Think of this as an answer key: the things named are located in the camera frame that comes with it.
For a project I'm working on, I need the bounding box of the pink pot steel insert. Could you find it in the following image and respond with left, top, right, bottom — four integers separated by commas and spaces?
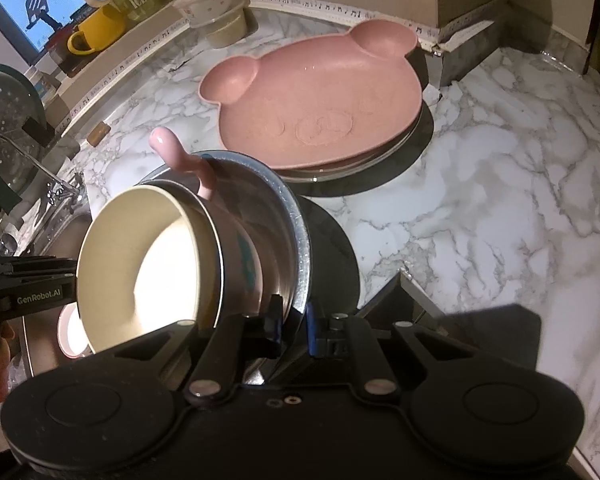
149, 127, 264, 318

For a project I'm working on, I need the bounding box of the cream round bowl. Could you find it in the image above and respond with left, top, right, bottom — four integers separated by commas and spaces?
76, 185, 221, 352

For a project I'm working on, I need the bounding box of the large stainless steel bowl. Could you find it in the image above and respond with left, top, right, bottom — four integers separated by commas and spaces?
140, 150, 312, 350

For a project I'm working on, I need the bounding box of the pink bear-shaped plate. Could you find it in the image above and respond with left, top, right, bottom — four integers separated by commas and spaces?
199, 20, 422, 170

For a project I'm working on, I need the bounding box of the small white saucer plate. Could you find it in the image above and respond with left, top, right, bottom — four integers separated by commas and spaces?
57, 302, 92, 360

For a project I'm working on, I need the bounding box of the chrome sink faucet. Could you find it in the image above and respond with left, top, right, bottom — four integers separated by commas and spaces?
0, 134, 84, 218

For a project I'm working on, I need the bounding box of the glass bowl with colander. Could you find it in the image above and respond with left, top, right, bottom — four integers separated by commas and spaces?
0, 64, 54, 212

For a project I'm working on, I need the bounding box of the brown soap bar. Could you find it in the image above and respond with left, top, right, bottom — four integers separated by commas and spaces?
86, 122, 111, 148

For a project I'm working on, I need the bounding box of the yellow ceramic mug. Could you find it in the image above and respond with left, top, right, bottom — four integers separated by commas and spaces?
67, 4, 128, 56

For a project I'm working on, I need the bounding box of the phone stand on window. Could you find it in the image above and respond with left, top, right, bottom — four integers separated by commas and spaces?
24, 0, 62, 32

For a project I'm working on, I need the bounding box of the white floral ceramic bowl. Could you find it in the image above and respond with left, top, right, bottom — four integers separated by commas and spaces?
172, 0, 232, 25

